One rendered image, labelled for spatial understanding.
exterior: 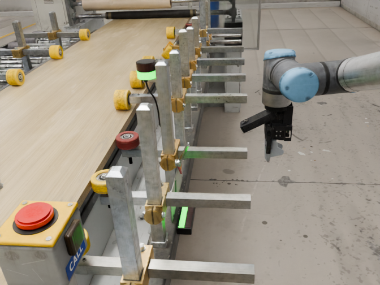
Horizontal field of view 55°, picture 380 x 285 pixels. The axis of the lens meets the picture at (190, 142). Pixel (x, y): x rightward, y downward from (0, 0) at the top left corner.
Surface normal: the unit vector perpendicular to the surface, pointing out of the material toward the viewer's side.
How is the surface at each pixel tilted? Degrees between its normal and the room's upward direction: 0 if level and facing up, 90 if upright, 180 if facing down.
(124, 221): 90
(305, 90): 90
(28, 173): 0
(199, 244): 0
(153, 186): 90
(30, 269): 90
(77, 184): 0
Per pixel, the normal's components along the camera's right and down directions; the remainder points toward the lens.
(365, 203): -0.04, -0.88
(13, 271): -0.11, 0.47
